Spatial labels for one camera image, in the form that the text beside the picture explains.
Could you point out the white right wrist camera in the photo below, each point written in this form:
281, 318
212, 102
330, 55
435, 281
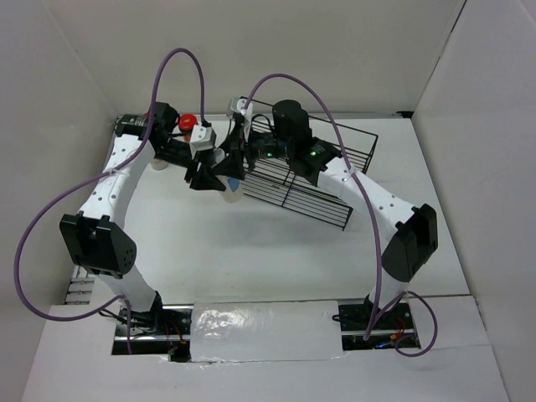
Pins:
240, 106

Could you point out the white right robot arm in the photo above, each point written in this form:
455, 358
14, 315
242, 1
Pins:
405, 235

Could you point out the black-cap white spice bottle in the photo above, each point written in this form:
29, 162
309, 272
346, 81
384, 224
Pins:
158, 165

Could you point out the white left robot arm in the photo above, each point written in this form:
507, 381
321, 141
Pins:
95, 237

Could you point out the white foil-covered board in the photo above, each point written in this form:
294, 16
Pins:
265, 332

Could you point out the black wire rack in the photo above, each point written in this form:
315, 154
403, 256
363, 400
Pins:
290, 181

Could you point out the aluminium rail frame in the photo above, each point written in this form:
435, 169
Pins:
80, 289

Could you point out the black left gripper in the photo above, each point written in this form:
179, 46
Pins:
203, 179

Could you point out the red-lid chili sauce jar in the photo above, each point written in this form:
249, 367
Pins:
186, 124

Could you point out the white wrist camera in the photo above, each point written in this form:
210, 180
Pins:
202, 139
240, 106

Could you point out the silver-lid jar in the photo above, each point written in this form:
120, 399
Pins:
233, 187

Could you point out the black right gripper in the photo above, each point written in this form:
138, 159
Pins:
232, 165

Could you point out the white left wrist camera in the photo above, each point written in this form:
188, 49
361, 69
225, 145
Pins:
202, 139

